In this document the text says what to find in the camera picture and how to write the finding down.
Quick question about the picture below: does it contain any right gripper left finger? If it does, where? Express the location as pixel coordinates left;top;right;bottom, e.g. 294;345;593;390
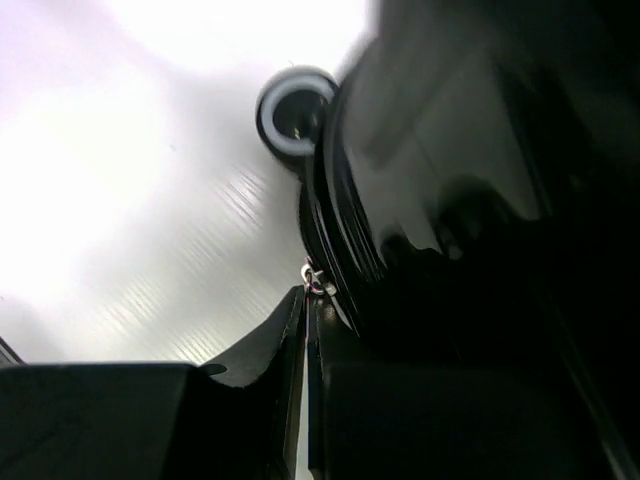
1;286;306;479

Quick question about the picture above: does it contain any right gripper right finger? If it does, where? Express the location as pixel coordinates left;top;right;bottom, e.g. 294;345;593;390
307;300;639;479

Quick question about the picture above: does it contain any black and white suitcase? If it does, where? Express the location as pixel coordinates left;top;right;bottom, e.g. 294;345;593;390
256;1;639;368

